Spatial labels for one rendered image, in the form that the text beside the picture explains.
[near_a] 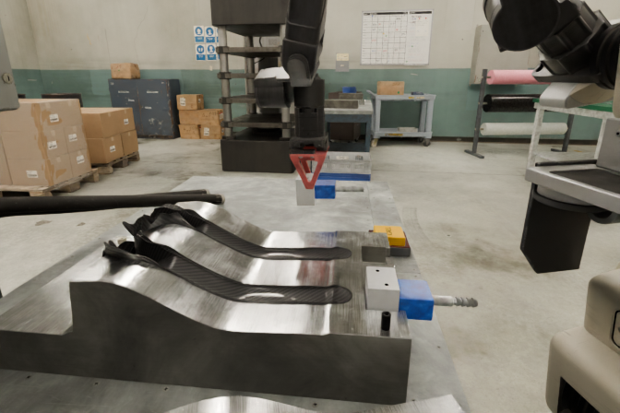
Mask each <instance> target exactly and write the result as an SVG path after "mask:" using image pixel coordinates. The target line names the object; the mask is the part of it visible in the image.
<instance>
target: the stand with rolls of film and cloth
mask: <svg viewBox="0 0 620 413"><path fill-rule="evenodd" d="M487 70H488V69H483V73H482V80H481V87H480V95H479V101H478V109H477V116H476V123H475V130H474V138H473V144H472V151H471V150H468V149H464V152H466V153H468V154H471V155H473V156H474V157H477V158H479V159H484V156H483V155H481V154H478V153H476V152H477V146H478V138H479V132H480V130H481V134H482V135H483V136H489V135H532V131H533V126H534V123H483V124H482V125H481V128H480V124H481V118H482V110H484V111H485V112H536V111H537V109H536V108H534V103H535V102H532V99H539V98H540V97H541V95H542V94H487V95H485V96H484V91H485V84H486V79H487V83H488V84H490V85H491V84H551V82H538V81H537V80H536V79H535V78H534V77H533V76H532V75H531V73H532V71H533V70H490V71H489V72H488V75H487ZM574 115H575V114H571V113H570V114H569V115H568V120H567V124H566V123H542V128H541V132H540V135H563V134H565V138H564V142H563V146H562V150H559V149H556V148H551V151H553V152H567V147H568V142H569V138H570V133H571V129H572V124H573V120H574Z"/></svg>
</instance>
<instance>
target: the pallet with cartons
mask: <svg viewBox="0 0 620 413"><path fill-rule="evenodd" d="M80 109H81V113H82V119H83V125H84V128H85V134H86V139H87V144H88V150H89V159H90V164H91V168H98V173H99V174H111V173H113V168H124V167H126V166H129V164H127V162H128V161H139V160H140V157H139V152H138V142H137V131H136V129H135V123H134V115H133V109H132V108H80Z"/></svg>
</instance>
